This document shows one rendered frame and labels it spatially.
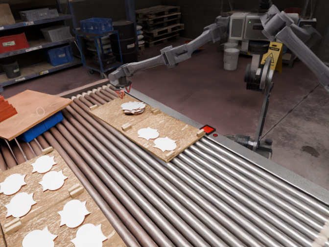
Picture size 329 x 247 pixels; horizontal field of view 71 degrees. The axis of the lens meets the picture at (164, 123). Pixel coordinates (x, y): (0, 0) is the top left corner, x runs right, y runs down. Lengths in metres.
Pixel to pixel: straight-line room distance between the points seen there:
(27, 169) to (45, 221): 0.39
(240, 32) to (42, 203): 1.50
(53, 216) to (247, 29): 1.51
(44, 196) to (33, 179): 0.15
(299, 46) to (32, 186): 1.40
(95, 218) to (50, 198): 0.26
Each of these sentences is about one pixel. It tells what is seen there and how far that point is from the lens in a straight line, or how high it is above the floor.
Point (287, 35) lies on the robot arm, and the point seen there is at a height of 1.54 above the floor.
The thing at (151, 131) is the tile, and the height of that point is 0.94.
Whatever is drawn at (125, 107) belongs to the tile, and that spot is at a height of 0.99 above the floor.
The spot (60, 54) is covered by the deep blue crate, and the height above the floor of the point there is 0.35.
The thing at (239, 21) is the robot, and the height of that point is 1.49.
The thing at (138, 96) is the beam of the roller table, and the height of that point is 0.92.
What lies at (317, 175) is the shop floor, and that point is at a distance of 2.83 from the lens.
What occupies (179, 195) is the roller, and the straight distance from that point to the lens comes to 1.13.
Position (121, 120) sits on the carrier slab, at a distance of 1.64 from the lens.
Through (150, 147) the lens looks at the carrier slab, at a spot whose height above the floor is 0.94.
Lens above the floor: 1.80
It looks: 34 degrees down
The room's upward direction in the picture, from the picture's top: 3 degrees counter-clockwise
